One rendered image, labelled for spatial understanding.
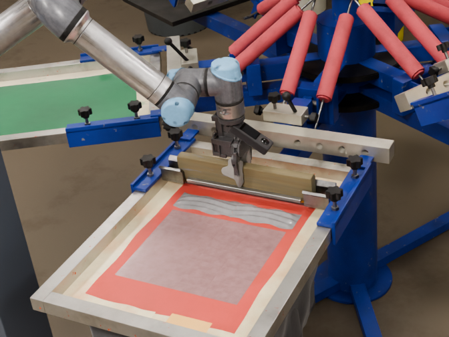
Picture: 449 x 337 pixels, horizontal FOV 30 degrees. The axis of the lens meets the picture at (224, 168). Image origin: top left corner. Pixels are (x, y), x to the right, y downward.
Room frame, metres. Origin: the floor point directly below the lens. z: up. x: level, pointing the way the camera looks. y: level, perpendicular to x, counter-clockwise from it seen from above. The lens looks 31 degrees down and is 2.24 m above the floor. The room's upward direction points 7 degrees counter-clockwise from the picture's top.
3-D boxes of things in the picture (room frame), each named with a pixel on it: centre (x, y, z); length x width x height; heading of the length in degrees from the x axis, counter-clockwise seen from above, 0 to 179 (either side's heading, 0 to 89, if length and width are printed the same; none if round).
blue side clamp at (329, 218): (1.84, -0.31, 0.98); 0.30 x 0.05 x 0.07; 150
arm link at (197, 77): (1.97, 0.07, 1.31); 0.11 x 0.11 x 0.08; 77
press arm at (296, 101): (2.26, -0.23, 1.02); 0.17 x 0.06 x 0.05; 150
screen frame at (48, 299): (1.77, 0.05, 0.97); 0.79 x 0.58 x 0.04; 150
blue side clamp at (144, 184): (2.12, 0.17, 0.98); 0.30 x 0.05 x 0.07; 150
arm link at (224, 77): (1.96, -0.03, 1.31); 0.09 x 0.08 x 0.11; 77
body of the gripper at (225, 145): (1.97, -0.03, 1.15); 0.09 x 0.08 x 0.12; 60
